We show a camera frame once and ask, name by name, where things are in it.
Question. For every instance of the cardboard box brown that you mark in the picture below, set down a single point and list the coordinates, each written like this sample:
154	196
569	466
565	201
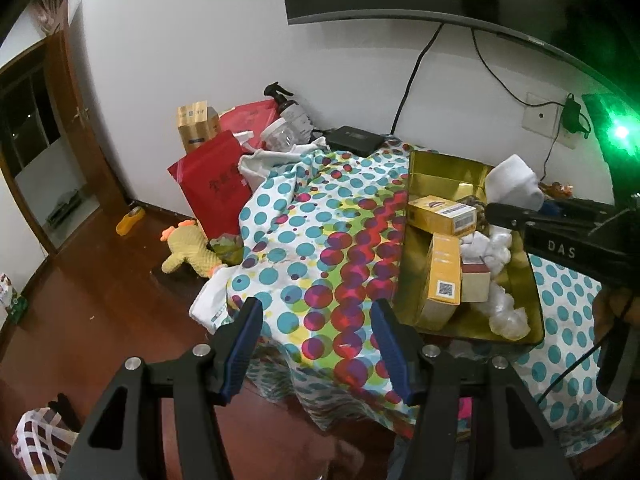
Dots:
197	123

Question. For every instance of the red beige small box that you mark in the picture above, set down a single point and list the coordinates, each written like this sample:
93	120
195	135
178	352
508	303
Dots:
475	280

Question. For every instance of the white sock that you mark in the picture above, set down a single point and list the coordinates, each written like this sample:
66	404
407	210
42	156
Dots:
514	183
476	245

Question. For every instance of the brown monkey figurine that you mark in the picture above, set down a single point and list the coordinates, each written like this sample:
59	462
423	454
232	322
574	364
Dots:
556	191

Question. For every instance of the white wall socket plate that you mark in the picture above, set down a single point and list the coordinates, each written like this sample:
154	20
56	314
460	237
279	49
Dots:
544	119

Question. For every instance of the clear plastic bag bundle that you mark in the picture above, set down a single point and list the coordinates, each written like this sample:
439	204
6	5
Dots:
504	319

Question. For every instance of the orange box in tray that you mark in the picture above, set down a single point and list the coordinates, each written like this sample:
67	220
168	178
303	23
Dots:
441	293

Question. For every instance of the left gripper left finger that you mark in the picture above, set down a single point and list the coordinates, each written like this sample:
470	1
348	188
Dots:
233	346

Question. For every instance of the yellow medicine box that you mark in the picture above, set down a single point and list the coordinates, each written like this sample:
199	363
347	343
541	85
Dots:
438	215

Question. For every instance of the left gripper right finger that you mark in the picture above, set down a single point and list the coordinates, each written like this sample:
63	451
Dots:
400	347

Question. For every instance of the red paper bag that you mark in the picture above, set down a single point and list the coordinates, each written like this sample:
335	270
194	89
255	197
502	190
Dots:
209	177

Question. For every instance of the yellow floor object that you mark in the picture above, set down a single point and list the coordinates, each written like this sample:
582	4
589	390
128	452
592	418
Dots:
130	220

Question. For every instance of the black set-top box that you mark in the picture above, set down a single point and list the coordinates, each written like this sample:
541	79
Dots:
353	140

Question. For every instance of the yellow plush duck toy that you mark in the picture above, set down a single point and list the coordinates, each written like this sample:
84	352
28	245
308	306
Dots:
187	243

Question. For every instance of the polka dot bed cover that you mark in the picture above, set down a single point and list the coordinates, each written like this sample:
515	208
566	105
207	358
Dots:
322	240

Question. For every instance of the clear plastic jar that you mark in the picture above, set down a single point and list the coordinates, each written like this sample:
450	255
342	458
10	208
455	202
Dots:
280	136

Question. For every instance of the black power adapter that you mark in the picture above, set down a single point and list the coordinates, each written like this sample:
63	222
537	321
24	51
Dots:
572	119

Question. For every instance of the wooden door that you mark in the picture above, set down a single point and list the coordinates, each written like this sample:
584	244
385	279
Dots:
56	169

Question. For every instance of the black spray bottle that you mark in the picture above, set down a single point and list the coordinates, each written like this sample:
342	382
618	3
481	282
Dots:
291	111

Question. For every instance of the checkered slipper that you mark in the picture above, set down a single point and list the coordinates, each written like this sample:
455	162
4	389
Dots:
43	438

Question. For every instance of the gold rectangular tin tray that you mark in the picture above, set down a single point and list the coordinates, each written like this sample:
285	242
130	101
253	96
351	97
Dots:
454	177

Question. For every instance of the white sock in tray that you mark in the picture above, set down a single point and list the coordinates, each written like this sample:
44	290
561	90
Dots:
476	245

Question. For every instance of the yellow grey knitted ball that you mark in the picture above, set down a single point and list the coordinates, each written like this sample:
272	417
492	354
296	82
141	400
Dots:
482	225

